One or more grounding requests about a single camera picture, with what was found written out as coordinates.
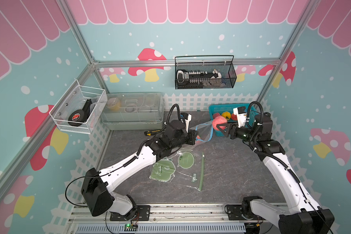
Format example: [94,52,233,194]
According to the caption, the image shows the green zipper bag with coasters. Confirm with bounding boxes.
[149,148,205,191]

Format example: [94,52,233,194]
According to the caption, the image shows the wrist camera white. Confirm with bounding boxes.
[233,106,247,128]
[181,113,192,132]

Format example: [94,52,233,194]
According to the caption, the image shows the small green circuit board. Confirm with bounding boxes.
[124,224,138,232]

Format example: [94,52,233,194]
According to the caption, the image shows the yellow peach left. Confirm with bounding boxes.
[221,112,231,120]

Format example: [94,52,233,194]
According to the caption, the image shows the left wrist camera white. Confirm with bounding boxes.
[181,113,192,132]

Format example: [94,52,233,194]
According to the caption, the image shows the black wire mesh basket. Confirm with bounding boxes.
[174,55,237,89]

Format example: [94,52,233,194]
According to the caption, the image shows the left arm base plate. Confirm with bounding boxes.
[110,205,151,221]

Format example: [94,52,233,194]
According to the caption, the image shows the black tape roll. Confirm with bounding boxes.
[68,99,92,127]

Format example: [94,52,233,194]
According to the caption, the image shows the teal plastic basket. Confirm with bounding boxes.
[209,103,260,126]

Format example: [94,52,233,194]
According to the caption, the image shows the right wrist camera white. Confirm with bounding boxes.
[233,106,247,128]

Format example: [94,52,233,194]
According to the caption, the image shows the clear acrylic wall bin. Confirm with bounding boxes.
[49,80,107,134]

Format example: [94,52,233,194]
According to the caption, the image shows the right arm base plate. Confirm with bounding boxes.
[224,204,264,223]

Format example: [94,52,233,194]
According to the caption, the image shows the translucent green storage box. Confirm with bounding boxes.
[101,92,164,131]

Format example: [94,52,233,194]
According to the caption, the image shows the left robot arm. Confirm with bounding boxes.
[81,104,198,220]

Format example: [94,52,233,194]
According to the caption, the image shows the pink peach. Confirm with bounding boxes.
[212,116,228,131]
[213,113,220,119]

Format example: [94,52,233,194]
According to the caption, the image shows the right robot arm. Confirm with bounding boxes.
[213,101,334,234]

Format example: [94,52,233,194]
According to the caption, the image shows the yellow black utility knife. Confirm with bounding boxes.
[144,129,163,136]

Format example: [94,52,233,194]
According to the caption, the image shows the pink peach front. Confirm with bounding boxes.
[213,113,220,119]

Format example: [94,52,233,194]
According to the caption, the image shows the white black items in basket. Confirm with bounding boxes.
[175,69,222,89]

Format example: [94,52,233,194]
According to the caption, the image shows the red orange peach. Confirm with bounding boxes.
[231,114,238,121]

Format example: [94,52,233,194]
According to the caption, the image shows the clear blue zip-top bag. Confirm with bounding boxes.
[191,121,214,145]

